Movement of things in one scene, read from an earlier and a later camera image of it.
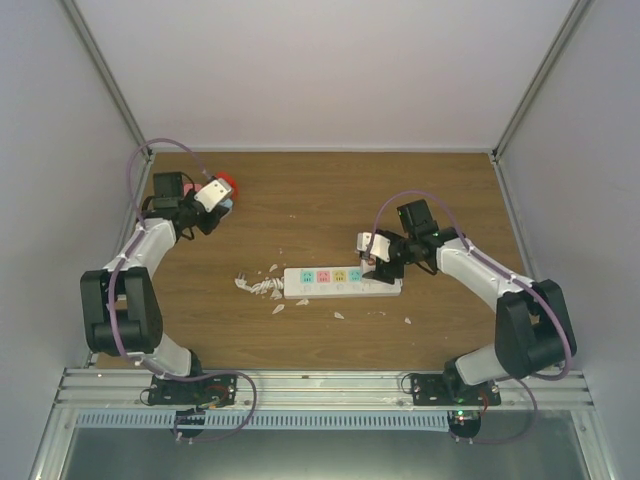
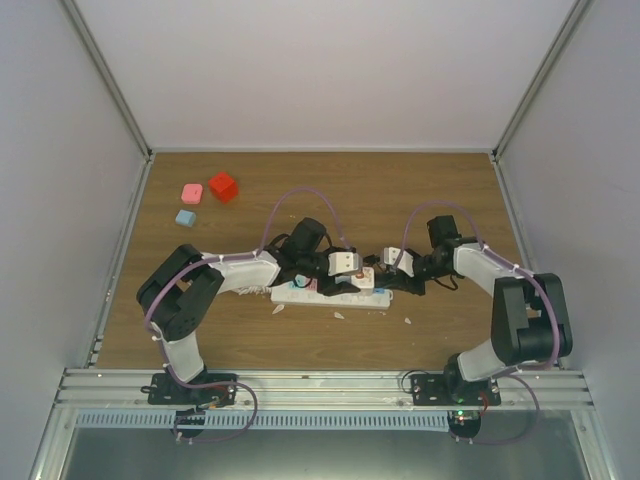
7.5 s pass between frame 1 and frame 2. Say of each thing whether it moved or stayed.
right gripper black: moved
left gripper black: moved
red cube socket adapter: stayed
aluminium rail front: stayed
